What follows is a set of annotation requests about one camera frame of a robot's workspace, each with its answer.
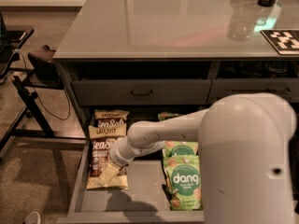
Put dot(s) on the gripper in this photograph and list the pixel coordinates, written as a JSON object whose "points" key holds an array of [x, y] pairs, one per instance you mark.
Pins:
{"points": [[118, 157]]}

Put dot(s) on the brown sea salt chip bag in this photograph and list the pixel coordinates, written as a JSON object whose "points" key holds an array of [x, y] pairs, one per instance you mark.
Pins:
{"points": [[105, 118], [102, 141]]}

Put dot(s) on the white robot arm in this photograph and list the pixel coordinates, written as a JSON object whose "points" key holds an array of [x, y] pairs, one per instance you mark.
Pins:
{"points": [[244, 156]]}

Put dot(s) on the open grey middle drawer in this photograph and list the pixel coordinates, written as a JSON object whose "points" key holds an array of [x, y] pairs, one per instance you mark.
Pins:
{"points": [[145, 201]]}

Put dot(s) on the front green dang chip bag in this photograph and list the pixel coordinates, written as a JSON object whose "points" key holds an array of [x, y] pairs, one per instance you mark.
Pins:
{"points": [[184, 186]]}

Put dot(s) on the rear green dang chip bag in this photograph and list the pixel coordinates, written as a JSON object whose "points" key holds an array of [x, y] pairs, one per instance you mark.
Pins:
{"points": [[167, 115]]}

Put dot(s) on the grey top left drawer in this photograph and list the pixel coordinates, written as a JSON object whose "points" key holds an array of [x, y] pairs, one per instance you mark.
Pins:
{"points": [[141, 91]]}

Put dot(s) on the grey counter cabinet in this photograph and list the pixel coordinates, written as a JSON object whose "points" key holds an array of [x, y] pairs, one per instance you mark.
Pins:
{"points": [[172, 39]]}

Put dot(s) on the grey top right drawer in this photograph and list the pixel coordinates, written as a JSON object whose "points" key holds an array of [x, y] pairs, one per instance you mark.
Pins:
{"points": [[287, 88]]}

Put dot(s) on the white shoe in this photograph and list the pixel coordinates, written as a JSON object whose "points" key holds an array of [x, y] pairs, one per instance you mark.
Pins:
{"points": [[32, 218]]}

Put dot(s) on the black desk with stand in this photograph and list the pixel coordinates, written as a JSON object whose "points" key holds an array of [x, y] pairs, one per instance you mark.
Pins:
{"points": [[11, 40]]}

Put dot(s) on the black white marker tag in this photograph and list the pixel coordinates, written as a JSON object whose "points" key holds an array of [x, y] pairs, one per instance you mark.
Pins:
{"points": [[285, 42]]}

